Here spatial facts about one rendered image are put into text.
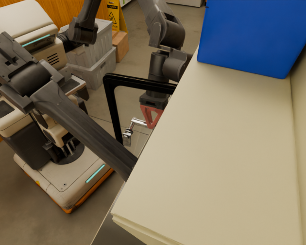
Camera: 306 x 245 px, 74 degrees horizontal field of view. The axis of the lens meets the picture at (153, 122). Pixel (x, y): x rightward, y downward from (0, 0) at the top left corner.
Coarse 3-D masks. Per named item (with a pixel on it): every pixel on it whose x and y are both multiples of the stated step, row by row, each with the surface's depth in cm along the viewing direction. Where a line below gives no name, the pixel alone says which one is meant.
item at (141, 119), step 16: (144, 80) 42; (128, 96) 47; (144, 96) 45; (160, 96) 44; (128, 112) 51; (144, 112) 49; (160, 112) 47; (128, 128) 56; (144, 128) 54; (144, 144) 59
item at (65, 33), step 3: (66, 30) 95; (60, 33) 95; (63, 33) 96; (66, 33) 94; (66, 36) 94; (69, 42) 96; (72, 42) 95; (75, 42) 95; (72, 45) 98; (75, 45) 97; (78, 45) 98; (81, 45) 102; (72, 48) 98; (75, 48) 100; (69, 51) 98
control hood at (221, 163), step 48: (192, 96) 20; (240, 96) 20; (288, 96) 20; (192, 144) 16; (240, 144) 16; (288, 144) 16; (144, 192) 14; (192, 192) 14; (240, 192) 14; (288, 192) 14; (144, 240) 14; (192, 240) 12; (240, 240) 12; (288, 240) 12
